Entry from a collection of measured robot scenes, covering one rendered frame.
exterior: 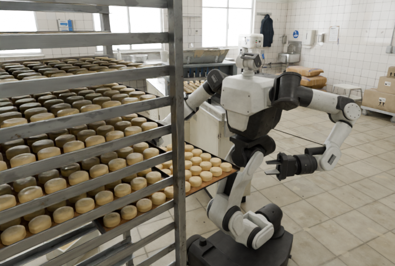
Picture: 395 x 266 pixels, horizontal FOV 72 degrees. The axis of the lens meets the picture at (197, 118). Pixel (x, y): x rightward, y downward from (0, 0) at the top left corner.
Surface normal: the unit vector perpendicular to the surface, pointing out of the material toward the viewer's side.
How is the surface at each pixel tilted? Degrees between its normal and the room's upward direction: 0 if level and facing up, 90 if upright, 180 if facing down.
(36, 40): 90
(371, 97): 89
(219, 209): 58
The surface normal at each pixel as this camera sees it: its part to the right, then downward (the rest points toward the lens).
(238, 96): -0.75, 0.22
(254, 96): -0.07, 0.24
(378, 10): -0.90, 0.14
